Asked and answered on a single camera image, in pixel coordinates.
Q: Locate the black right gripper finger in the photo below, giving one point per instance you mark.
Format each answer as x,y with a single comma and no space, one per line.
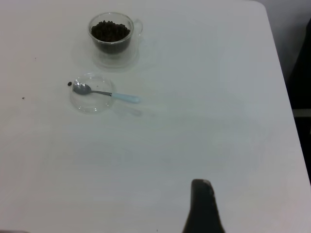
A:
202,211

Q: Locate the double-walled glass cup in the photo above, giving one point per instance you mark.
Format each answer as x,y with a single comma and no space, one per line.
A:
110,57

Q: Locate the coffee beans heap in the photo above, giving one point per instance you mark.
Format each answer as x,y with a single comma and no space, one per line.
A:
110,31

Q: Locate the clear glass saucer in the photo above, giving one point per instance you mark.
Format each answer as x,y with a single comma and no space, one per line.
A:
92,104

